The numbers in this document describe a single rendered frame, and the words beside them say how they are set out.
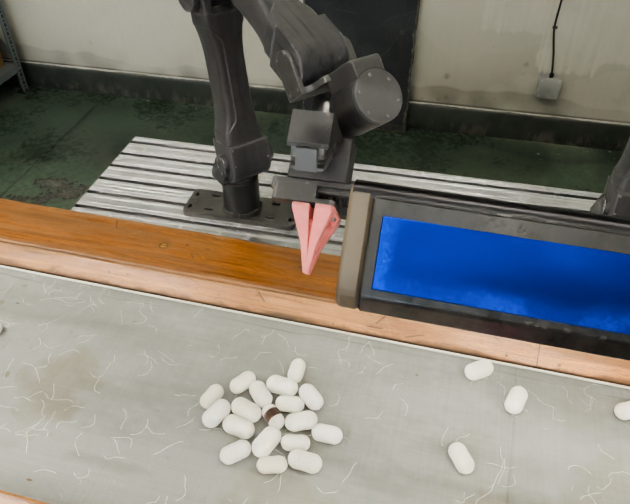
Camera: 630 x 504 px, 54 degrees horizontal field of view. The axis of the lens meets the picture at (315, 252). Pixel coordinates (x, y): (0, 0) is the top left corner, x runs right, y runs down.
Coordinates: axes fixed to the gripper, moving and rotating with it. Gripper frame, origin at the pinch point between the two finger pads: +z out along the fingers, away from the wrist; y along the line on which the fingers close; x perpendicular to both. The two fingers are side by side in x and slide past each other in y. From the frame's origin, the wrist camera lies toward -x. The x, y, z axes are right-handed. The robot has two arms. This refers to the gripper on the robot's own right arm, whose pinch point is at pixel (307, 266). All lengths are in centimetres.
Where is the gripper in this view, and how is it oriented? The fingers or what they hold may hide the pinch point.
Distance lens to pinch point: 69.6
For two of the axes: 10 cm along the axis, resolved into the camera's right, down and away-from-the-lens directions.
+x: 1.7, 1.8, 9.7
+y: 9.7, 1.4, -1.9
